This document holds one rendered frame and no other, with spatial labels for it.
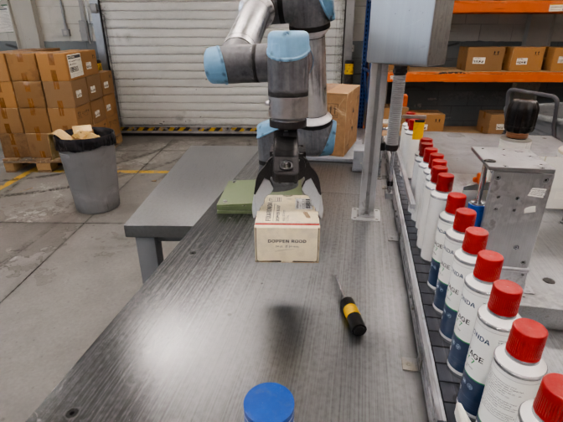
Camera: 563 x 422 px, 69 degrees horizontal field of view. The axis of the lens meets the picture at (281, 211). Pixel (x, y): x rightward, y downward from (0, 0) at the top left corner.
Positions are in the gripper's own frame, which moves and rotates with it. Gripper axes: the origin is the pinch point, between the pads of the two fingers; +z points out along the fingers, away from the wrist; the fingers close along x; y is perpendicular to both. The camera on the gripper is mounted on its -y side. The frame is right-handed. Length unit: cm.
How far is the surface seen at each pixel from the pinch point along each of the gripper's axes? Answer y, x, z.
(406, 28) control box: 29, -27, -36
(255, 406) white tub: -36.0, 3.8, 11.6
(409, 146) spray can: 62, -41, 0
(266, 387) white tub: -32.7, 2.7, 11.6
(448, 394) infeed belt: -31.6, -23.9, 13.6
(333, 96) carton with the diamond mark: 100, -18, -11
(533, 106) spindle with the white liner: 43, -69, -16
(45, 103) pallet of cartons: 326, 239, 27
